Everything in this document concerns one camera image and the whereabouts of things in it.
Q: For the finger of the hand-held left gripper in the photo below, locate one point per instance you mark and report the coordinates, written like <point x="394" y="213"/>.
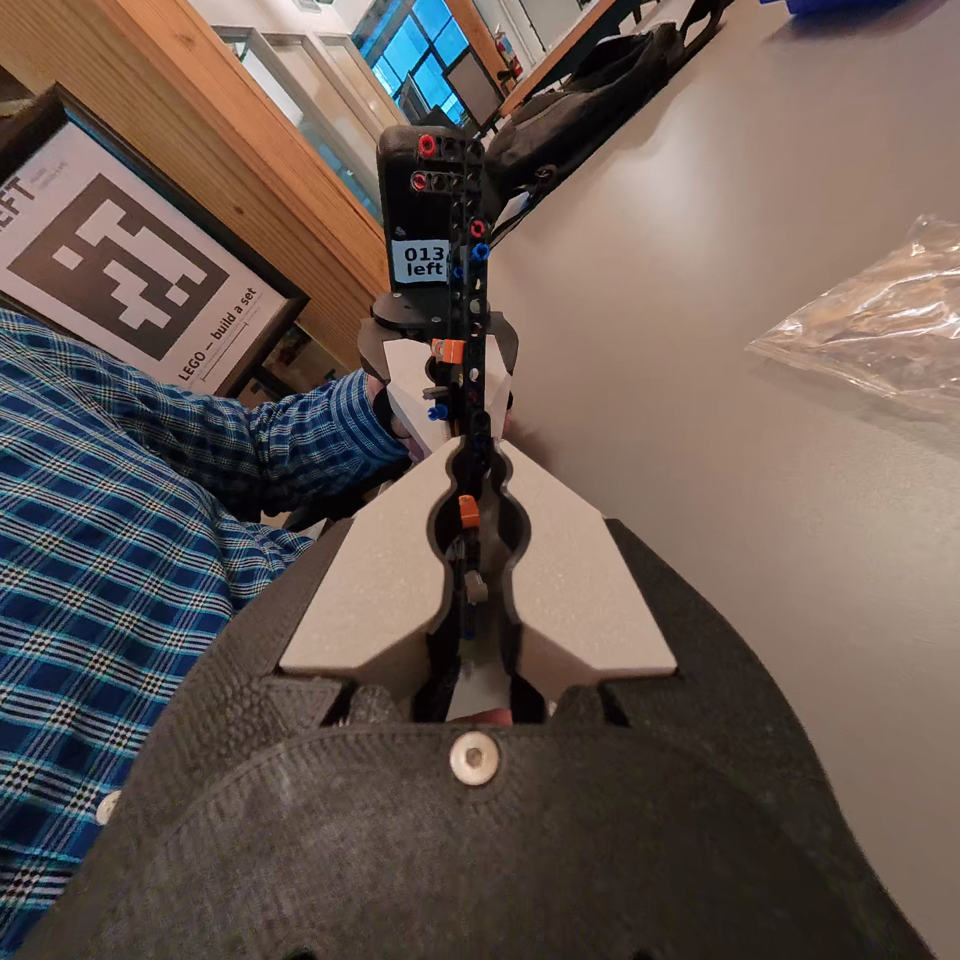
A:
<point x="409" y="390"/>
<point x="499" y="375"/>

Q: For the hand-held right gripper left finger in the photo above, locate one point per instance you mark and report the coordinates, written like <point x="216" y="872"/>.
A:
<point x="367" y="592"/>

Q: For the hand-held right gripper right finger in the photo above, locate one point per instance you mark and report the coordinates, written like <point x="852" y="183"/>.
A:
<point x="592" y="592"/>

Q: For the black lego technic chassis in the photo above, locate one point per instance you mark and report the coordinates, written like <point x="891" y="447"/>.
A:
<point x="466" y="420"/>

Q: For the person's left forearm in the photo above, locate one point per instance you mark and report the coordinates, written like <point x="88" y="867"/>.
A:
<point x="322" y="435"/>

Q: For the person's left hand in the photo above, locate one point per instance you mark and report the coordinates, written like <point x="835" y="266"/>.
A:
<point x="407" y="448"/>

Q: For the grey monitor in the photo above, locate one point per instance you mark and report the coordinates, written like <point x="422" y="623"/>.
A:
<point x="472" y="86"/>

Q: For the glass partition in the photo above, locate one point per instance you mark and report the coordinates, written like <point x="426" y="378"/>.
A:
<point x="315" y="97"/>

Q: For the large window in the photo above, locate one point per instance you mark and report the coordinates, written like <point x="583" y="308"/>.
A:
<point x="412" y="52"/>

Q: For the black backpack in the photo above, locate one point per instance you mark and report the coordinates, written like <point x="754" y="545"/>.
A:
<point x="570" y="112"/>

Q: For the wooden table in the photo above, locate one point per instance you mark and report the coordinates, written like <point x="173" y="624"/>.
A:
<point x="555" y="60"/>

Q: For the wooden beam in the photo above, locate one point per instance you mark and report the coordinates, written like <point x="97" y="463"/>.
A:
<point x="225" y="127"/>

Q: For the person's blue plaid shirt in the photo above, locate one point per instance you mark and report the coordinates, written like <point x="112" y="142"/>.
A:
<point x="97" y="562"/>

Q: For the framed marker sign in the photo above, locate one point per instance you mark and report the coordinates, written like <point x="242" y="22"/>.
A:
<point x="120" y="255"/>

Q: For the clear plastic bag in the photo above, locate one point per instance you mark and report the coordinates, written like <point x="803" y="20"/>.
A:
<point x="877" y="322"/>

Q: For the blue plastic bin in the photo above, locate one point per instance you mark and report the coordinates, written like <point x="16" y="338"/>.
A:
<point x="840" y="6"/>

